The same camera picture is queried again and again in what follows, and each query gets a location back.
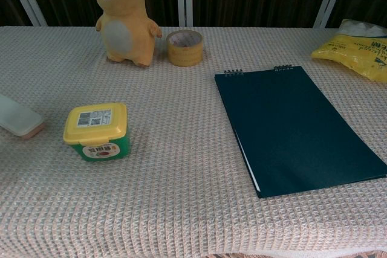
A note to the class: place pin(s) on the dark spiral notebook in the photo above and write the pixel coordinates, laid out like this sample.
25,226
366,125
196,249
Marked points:
297,131

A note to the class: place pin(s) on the yellow packing tape roll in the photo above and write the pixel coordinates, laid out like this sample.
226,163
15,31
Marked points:
184,52

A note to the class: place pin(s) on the pink waffle-weave tablecloth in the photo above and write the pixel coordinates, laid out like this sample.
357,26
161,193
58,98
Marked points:
151,179

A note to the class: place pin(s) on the green tub with yellow lid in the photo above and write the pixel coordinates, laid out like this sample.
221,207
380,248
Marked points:
96,131

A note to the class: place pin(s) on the yellow plush dinosaur toy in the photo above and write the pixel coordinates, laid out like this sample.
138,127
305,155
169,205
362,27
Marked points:
124,25

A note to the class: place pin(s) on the yellow plastic food bag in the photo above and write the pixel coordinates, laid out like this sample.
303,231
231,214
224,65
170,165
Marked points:
353,55

